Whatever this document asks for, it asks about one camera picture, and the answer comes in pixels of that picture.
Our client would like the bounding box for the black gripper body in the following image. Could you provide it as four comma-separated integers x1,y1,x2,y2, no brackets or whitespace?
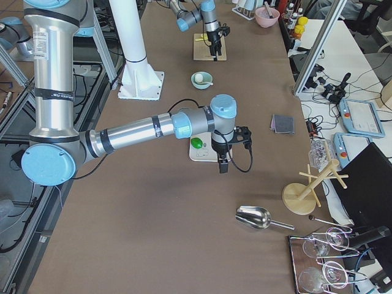
211,139,232,164
207,29,223,51

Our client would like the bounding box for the mint green bowl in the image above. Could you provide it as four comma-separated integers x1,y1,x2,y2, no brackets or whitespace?
190,72,213,89

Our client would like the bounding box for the pink bowl with ice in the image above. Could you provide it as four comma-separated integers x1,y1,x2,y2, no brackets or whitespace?
255,7,281,28

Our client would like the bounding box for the bamboo cutting board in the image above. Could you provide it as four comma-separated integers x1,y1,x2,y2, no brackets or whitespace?
193,33,227,61

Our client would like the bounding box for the cream rabbit tray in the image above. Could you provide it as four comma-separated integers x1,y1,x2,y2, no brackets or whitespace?
189,132,217,162

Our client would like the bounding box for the green lime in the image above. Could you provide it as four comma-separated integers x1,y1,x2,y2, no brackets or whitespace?
190,137,203,149

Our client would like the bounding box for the metal scoop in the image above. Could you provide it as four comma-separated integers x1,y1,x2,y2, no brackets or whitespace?
235,205,295,230

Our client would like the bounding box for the metal muddler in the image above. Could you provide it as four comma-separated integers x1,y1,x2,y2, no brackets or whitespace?
264,2,274,19

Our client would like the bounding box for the grey folded cloth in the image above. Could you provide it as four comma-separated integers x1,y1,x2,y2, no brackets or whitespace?
270,114,295,134

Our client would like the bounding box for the wooden mug tree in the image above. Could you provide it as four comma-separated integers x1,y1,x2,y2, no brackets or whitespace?
281,143,349,214

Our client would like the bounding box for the near teach pendant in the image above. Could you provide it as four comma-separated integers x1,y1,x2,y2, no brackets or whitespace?
333,132,373,168

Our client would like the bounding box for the teach pendant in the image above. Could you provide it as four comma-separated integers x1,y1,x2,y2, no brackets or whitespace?
333,132,373,168
339,98,385,138

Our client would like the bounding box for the wine glass rack tray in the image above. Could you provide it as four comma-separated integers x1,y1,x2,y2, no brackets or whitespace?
288,227,367,293

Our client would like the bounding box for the far teach pendant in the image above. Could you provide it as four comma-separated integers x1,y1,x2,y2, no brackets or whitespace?
339,98,385,138

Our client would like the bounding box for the black monitor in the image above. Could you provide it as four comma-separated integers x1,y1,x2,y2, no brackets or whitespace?
333,143,391,228

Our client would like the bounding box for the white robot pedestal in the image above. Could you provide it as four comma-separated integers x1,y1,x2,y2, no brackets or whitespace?
110,0,164,101

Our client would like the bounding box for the aluminium frame post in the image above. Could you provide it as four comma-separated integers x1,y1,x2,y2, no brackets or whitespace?
293,0,347,97

